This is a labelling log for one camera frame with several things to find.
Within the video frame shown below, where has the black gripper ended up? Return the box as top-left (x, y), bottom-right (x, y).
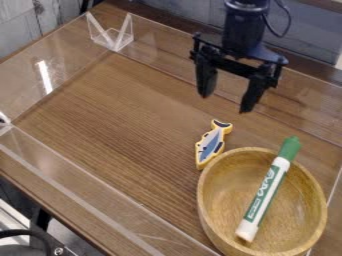
top-left (189, 0), bottom-right (288, 113)

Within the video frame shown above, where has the green white marker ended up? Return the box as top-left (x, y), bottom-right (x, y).
top-left (235, 136), bottom-right (300, 242)

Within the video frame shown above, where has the brown wooden bowl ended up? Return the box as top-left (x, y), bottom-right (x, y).
top-left (196, 147), bottom-right (327, 256)

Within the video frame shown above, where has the yellow blue fish toy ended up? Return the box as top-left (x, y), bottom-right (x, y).
top-left (195, 119), bottom-right (232, 170)

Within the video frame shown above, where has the clear acrylic corner bracket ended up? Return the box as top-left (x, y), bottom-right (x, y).
top-left (85, 12), bottom-right (133, 52)

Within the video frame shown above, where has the clear acrylic front wall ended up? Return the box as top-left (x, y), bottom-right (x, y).
top-left (0, 125), bottom-right (219, 256)

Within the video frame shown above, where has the black cable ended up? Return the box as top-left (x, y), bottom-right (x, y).
top-left (0, 227), bottom-right (53, 256)

